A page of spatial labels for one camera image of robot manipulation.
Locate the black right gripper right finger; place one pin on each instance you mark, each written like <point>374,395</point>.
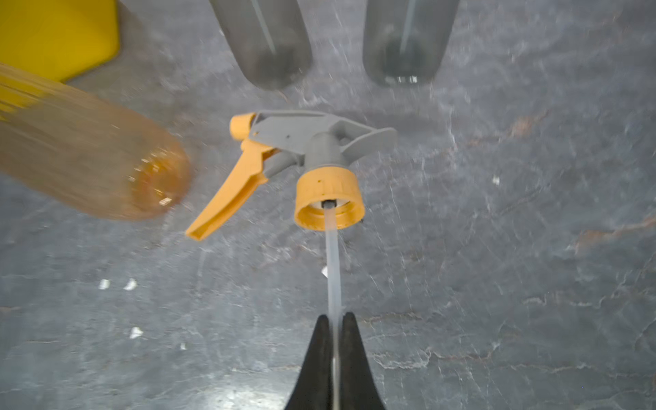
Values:
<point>357,386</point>

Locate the grey translucent spray bottle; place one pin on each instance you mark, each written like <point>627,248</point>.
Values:
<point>404,42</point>

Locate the amber spray bottle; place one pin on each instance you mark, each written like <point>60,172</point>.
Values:
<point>99,158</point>

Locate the yellow plastic storage box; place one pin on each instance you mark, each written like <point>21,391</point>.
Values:
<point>59,39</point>

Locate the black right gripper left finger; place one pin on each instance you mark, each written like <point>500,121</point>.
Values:
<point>313,389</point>

